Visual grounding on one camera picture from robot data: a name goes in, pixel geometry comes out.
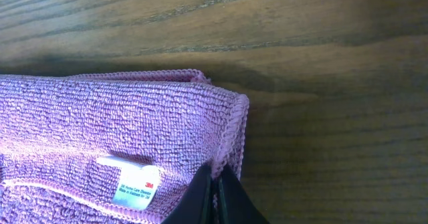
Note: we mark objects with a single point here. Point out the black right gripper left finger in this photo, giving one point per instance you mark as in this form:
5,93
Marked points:
195,206

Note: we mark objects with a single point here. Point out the pink purple cloth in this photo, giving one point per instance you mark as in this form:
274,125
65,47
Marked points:
53,130

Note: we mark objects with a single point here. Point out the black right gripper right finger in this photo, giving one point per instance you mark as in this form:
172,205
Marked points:
234,205

